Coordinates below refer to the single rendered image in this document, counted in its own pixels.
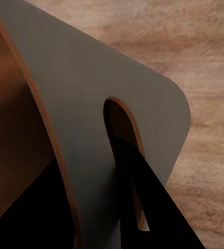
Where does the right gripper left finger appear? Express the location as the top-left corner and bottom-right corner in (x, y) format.
(0, 158), (75, 249)

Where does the trash can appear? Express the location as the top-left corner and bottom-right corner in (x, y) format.
(0, 0), (191, 249)

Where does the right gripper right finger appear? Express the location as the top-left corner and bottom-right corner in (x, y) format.
(117, 138), (205, 249)

